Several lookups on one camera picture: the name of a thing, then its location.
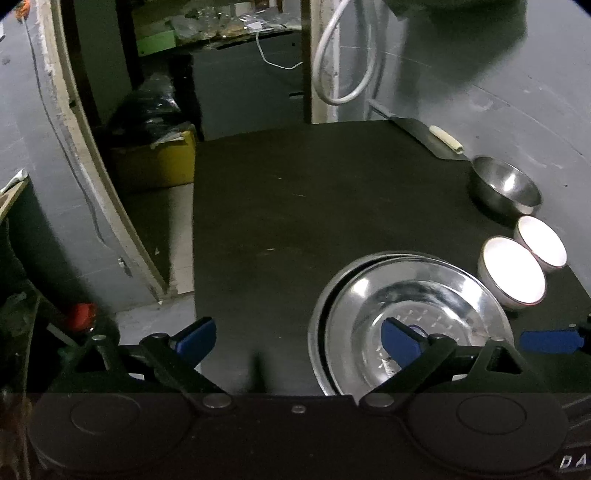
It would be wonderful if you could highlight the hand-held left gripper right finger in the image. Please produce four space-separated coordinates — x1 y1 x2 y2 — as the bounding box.
359 318 541 411

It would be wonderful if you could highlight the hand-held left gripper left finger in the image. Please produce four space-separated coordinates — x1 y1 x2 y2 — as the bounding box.
60 316 234 412

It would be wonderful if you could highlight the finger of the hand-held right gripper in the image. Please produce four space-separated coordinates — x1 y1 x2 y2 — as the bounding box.
519 314 591 356

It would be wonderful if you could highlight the shiny steel plate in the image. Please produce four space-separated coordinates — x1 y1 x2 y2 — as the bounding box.
323 258 515 398

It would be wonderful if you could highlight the white bowl with red rim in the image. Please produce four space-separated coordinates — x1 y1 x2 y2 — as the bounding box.
513 215 568 273
478 236 548 310

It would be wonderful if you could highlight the stainless steel basin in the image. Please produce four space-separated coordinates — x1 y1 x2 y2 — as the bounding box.
307 251 462 398

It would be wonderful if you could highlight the steel bowl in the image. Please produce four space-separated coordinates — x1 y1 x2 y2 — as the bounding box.
468 155 543 220

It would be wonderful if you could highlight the red-capped bottle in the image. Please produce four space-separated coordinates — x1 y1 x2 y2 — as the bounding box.
65 302 98 333

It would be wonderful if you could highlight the yellow box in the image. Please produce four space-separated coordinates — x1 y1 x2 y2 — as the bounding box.
111 131 197 192

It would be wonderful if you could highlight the pale cylindrical stick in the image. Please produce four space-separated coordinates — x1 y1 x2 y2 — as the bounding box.
429 126 464 154

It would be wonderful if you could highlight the steel cleaver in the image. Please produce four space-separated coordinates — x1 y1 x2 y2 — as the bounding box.
369 102 472 162

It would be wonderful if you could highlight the wooden counter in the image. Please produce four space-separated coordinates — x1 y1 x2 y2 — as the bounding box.
0 178 31 222

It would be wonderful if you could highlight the black plastic bag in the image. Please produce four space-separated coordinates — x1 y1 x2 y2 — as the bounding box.
108 76 185 144

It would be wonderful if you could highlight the white plastic wrapper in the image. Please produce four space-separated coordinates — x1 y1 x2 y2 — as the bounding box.
0 168 29 195

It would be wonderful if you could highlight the dark cabinet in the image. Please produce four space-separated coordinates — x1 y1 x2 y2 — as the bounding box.
191 28 308 141

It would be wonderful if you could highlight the green box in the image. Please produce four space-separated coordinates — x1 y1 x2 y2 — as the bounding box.
136 28 178 56

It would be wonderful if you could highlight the pile of clear plastic bags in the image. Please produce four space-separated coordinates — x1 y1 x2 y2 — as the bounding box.
168 0 301 42

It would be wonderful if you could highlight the wooden door frame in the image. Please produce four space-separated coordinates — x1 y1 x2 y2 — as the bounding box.
44 0 171 305

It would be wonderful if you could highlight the black wall cable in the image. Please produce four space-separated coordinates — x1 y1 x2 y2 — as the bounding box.
25 18 107 243

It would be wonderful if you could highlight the white hose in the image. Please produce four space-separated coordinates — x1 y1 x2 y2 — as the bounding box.
311 0 386 106

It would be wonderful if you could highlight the thin white cable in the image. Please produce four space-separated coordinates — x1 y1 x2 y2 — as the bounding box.
255 30 303 71

